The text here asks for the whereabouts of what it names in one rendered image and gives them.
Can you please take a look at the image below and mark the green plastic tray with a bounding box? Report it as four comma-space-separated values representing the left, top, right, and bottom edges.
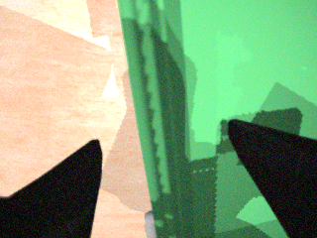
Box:
117, 0, 317, 238

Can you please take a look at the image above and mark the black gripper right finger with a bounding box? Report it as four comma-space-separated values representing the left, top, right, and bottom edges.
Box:
228, 119, 317, 238

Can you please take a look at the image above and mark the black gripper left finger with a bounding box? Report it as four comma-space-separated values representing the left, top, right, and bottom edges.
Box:
0, 139, 103, 238

